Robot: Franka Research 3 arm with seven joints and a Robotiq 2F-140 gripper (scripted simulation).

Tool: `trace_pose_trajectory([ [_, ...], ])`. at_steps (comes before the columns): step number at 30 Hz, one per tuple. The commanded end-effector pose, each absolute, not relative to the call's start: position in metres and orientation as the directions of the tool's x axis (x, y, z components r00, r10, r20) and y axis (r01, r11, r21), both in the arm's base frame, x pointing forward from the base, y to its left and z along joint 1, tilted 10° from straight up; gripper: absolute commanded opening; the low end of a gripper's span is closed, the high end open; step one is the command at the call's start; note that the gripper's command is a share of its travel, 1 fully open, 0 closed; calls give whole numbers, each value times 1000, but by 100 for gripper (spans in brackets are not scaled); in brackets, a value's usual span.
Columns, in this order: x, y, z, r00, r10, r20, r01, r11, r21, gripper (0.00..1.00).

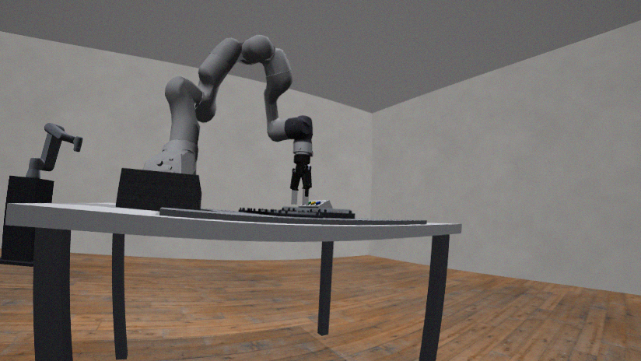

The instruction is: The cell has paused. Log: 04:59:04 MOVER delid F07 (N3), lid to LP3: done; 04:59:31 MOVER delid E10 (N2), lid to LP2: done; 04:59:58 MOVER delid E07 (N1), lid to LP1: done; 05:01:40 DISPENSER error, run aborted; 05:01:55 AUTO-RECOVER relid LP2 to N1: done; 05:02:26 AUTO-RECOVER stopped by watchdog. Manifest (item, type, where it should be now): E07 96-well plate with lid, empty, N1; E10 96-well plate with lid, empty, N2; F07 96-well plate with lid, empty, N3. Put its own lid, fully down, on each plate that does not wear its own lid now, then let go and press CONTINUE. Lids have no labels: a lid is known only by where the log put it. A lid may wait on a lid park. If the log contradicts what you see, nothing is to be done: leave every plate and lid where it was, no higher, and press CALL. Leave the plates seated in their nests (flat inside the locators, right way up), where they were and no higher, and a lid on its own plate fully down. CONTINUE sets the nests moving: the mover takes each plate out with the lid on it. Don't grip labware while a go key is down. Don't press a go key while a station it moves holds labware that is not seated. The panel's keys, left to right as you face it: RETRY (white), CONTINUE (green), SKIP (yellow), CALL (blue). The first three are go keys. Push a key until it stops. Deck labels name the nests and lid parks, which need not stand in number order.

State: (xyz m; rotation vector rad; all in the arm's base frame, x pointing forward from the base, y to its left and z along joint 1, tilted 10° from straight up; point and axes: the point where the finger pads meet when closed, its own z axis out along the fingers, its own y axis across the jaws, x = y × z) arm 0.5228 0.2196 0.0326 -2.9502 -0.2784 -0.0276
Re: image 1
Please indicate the white button panel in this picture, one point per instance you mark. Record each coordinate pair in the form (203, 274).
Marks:
(318, 204)

